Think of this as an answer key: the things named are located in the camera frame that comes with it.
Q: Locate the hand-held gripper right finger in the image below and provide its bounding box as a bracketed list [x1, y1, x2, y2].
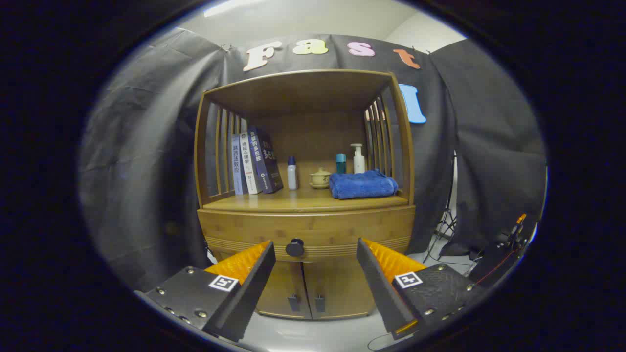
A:
[356, 238, 485, 341]

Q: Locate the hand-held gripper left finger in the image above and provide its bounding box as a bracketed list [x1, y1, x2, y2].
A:
[134, 240, 276, 343]

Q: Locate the wooden cabinet door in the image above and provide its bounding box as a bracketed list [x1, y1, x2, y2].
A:
[254, 261, 312, 321]
[302, 259, 377, 321]

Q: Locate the wooden countertop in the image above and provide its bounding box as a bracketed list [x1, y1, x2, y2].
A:
[203, 186, 409, 212]

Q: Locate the wooden bamboo cabinet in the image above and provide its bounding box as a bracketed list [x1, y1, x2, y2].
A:
[194, 69, 416, 321]

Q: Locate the black tripod stand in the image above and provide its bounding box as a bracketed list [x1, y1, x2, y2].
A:
[423, 152, 458, 264]

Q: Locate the blue folded towel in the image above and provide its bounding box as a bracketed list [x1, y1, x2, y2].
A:
[328, 169, 399, 200]

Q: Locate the beige lidded teacup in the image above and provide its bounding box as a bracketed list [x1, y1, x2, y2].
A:
[309, 167, 333, 189]

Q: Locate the white pump bottle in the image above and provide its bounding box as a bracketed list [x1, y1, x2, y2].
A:
[350, 143, 366, 174]

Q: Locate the white book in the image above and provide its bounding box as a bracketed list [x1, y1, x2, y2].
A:
[239, 131, 263, 195]

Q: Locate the light blue book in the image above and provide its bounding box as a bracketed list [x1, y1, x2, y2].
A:
[231, 133, 249, 196]

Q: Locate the dark blue book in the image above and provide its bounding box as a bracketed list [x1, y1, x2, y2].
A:
[247, 127, 284, 194]

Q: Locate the black backdrop cloth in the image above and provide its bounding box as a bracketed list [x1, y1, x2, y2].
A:
[78, 27, 547, 294]

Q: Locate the black device with red cables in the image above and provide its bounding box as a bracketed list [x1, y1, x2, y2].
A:
[469, 213, 531, 289]

